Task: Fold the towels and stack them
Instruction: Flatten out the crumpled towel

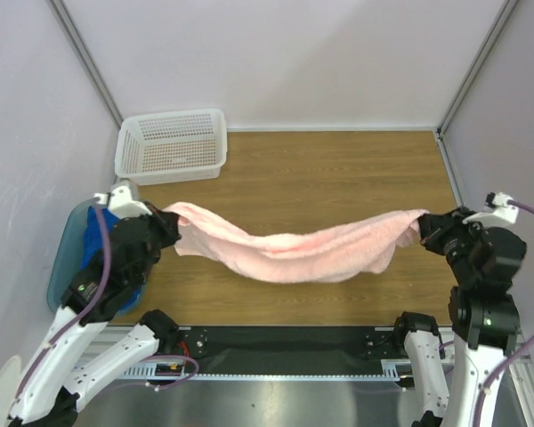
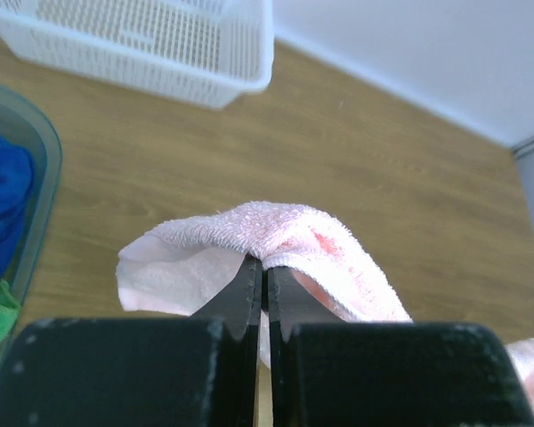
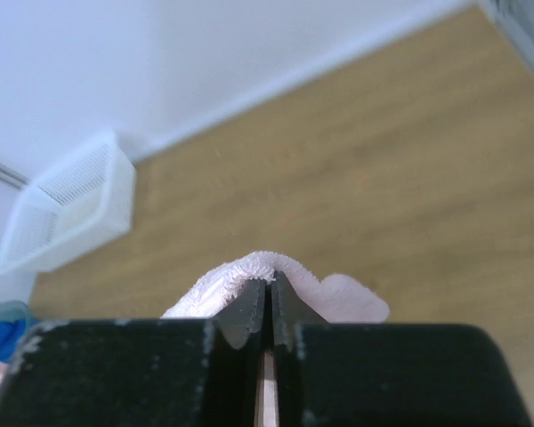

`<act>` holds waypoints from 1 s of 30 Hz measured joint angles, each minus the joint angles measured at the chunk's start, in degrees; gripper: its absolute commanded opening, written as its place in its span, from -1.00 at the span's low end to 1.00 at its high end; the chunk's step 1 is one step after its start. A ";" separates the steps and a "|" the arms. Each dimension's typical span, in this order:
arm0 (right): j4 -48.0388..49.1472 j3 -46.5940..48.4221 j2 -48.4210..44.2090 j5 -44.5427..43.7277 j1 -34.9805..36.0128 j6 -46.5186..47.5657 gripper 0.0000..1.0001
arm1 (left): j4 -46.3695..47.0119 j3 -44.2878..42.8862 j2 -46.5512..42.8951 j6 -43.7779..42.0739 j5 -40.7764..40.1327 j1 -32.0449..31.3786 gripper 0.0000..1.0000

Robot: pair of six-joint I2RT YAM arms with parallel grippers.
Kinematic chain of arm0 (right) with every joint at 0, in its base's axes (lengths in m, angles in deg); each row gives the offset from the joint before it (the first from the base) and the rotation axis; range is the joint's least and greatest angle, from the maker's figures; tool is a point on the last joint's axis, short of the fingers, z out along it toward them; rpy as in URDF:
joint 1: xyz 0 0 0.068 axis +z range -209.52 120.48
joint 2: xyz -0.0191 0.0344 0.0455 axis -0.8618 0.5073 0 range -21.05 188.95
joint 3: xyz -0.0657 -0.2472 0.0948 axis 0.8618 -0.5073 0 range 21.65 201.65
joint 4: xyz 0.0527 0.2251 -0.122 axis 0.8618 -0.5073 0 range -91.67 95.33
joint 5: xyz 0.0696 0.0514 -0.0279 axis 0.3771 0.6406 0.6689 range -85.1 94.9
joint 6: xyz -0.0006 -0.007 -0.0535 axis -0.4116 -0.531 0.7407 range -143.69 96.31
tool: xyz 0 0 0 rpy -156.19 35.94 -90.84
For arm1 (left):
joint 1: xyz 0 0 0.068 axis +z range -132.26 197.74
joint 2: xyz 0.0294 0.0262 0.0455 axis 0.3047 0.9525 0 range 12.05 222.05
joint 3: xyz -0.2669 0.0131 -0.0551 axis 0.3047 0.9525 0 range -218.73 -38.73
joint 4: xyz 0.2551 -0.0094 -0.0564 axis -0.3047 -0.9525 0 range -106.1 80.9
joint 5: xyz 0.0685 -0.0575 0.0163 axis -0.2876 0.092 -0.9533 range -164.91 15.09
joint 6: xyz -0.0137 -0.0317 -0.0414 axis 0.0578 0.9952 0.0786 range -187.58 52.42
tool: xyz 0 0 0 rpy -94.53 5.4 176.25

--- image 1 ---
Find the pink towel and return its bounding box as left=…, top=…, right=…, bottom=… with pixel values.
left=165, top=202, right=428, bottom=284

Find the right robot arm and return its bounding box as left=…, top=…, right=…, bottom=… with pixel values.
left=392, top=205, right=527, bottom=426

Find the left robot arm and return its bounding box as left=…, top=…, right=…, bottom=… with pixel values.
left=8, top=207, right=181, bottom=426

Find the blue towel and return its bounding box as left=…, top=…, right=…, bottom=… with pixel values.
left=80, top=206, right=140, bottom=315

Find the blue translucent plastic tub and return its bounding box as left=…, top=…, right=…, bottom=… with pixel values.
left=46, top=199, right=152, bottom=319

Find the white perforated plastic basket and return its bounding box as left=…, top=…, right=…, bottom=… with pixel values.
left=114, top=109, right=228, bottom=186

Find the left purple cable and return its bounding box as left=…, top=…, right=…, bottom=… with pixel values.
left=8, top=205, right=201, bottom=423

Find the purple cable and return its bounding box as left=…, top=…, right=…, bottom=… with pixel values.
left=8, top=205, right=201, bottom=423
left=400, top=199, right=534, bottom=427

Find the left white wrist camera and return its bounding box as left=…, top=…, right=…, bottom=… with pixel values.
left=93, top=180, right=151, bottom=220

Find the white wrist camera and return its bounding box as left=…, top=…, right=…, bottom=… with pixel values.
left=462, top=192, right=519, bottom=228
left=93, top=180, right=151, bottom=220

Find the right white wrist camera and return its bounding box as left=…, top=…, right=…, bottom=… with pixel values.
left=462, top=192, right=519, bottom=228

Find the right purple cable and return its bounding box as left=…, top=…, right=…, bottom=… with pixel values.
left=400, top=199, right=534, bottom=427

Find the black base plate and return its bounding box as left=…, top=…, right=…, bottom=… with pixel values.
left=179, top=326, right=407, bottom=377

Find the slotted aluminium rail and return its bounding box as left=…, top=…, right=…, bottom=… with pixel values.
left=70, top=324, right=530, bottom=383

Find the right aluminium frame post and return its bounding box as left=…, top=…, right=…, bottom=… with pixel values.
left=437, top=0, right=520, bottom=135

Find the aluminium frame post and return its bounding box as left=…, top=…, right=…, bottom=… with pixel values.
left=437, top=0, right=520, bottom=135
left=45, top=0, right=124, bottom=129

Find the left aluminium frame post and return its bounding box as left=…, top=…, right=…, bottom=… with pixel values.
left=45, top=0, right=124, bottom=129

